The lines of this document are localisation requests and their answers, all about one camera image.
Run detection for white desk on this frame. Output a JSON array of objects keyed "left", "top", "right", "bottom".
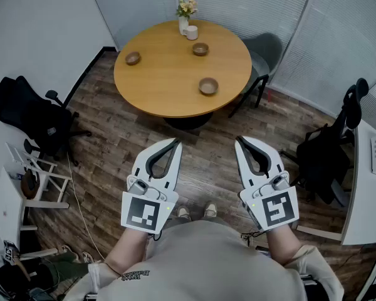
[
  {"left": 340, "top": 119, "right": 376, "bottom": 246},
  {"left": 0, "top": 164, "right": 28, "bottom": 247}
]

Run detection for black table base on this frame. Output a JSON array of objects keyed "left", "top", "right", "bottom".
[{"left": 162, "top": 111, "right": 214, "bottom": 130}]

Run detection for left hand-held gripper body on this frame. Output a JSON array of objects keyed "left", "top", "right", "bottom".
[{"left": 121, "top": 174, "right": 180, "bottom": 235}]

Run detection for brown ceramic bowl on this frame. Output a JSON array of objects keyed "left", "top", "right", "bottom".
[
  {"left": 125, "top": 51, "right": 142, "bottom": 66},
  {"left": 198, "top": 77, "right": 219, "bottom": 96},
  {"left": 192, "top": 42, "right": 210, "bottom": 56}
]

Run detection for person's right forearm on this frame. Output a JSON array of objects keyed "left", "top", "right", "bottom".
[{"left": 265, "top": 225, "right": 303, "bottom": 267}]

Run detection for person's right shoe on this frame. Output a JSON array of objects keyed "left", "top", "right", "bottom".
[{"left": 204, "top": 201, "right": 219, "bottom": 218}]

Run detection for person's left forearm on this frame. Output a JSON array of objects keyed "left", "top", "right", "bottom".
[{"left": 105, "top": 226, "right": 152, "bottom": 276}]

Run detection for black office chair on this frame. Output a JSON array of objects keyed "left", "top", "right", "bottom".
[
  {"left": 278, "top": 77, "right": 370, "bottom": 208},
  {"left": 0, "top": 75, "right": 93, "bottom": 166}
]

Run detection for grey shell chair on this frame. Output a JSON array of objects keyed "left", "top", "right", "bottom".
[{"left": 227, "top": 32, "right": 285, "bottom": 119}]

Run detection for white floor cable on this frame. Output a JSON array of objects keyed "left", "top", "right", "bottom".
[{"left": 65, "top": 152, "right": 106, "bottom": 261}]

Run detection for white mug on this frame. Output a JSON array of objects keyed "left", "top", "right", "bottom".
[{"left": 182, "top": 25, "right": 199, "bottom": 41}]

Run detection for yellow flower bouquet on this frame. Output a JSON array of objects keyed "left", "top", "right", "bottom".
[{"left": 175, "top": 0, "right": 199, "bottom": 21}]

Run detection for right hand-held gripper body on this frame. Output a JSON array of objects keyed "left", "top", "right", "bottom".
[{"left": 239, "top": 170, "right": 300, "bottom": 232}]

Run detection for person's trousers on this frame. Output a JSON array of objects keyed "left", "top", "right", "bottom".
[{"left": 165, "top": 215, "right": 229, "bottom": 229}]

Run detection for person's beige shirt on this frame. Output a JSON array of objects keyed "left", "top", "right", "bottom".
[{"left": 45, "top": 219, "right": 345, "bottom": 301}]

